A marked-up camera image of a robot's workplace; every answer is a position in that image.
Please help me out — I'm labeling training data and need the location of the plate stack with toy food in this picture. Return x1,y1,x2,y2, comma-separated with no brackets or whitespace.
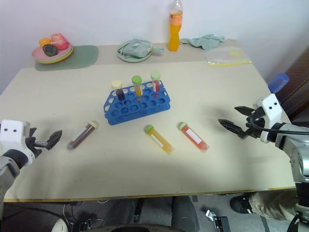
35,45,74,65

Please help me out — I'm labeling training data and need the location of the cream cap dark brown tube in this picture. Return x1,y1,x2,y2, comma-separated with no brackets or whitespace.
67,120,100,151

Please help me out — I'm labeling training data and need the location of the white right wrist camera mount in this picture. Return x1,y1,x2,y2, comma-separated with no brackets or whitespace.
253,93,283,144

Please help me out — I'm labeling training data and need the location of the green cap red tube, short label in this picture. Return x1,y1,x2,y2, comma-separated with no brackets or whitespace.
150,71,162,94

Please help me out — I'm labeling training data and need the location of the green cap red tube, long label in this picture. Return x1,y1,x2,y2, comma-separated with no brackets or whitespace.
178,121,209,153

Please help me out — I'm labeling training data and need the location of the pink plate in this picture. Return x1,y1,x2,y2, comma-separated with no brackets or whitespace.
31,42,73,60

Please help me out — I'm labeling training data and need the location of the crumpled pale green cloth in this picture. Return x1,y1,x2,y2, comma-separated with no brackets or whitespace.
179,34,226,51

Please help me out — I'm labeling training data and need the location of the blue ribbed bottle cap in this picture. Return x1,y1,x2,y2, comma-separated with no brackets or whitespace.
267,72,290,94

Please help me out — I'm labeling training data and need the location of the black shoe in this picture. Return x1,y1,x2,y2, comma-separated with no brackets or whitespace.
229,192,254,215

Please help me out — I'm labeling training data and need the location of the folded green cloth packet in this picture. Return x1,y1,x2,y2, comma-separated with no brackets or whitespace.
120,38,154,59

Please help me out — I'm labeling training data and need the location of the brown wooden furniture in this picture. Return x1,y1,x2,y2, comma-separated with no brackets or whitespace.
280,47,309,128

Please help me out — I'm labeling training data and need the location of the blue plastic test tube rack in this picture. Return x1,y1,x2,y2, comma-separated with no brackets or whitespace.
103,81,172,126

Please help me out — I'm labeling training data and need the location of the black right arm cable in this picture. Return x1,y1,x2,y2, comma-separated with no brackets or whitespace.
250,115,309,135

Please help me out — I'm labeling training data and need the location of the white shoe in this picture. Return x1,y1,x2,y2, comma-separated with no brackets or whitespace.
51,217,70,232

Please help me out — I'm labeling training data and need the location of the dark toy fruit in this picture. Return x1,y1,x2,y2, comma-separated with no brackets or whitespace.
42,43,58,57

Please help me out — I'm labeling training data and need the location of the cream cap purple liquid tube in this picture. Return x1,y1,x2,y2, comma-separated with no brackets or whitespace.
111,80,126,101

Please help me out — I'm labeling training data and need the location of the beige trouser leg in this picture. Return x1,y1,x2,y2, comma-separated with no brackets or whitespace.
248,190,298,221

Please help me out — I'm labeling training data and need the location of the pale green plate with handle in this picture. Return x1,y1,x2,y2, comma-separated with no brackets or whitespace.
116,39,165,63

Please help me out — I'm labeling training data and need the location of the green cap yellow tube, long label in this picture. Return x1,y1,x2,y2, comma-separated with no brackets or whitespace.
144,124,174,155

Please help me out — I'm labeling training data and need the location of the black box on floor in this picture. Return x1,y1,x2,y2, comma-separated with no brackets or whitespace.
213,216,229,232

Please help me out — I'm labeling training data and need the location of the dark grey rounded shape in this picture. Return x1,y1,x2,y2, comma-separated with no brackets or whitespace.
103,195,200,232

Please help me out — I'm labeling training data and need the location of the clear zip plastic bag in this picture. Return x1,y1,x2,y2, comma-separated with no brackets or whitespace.
205,46,253,67

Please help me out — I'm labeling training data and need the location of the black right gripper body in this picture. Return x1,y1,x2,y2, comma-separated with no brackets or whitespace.
244,107,267,140

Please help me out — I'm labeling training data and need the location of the orange toy fruit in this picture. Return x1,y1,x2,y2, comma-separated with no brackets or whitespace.
38,37,52,49

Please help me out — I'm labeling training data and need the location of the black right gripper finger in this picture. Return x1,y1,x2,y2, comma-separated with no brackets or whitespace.
234,105,256,117
217,118,250,140

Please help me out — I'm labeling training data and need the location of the green placemat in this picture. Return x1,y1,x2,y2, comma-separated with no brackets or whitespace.
34,44,100,72

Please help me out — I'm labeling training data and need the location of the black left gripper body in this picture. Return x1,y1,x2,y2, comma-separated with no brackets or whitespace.
23,135,43,158

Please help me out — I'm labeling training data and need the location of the green cap yellow tube, short label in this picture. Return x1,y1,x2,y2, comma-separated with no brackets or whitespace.
131,75,144,97

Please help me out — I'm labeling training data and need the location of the pink red toy fruit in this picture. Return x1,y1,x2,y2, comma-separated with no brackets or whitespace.
50,32,69,51

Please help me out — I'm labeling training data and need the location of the orange soda plastic bottle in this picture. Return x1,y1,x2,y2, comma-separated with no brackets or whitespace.
168,0,183,53

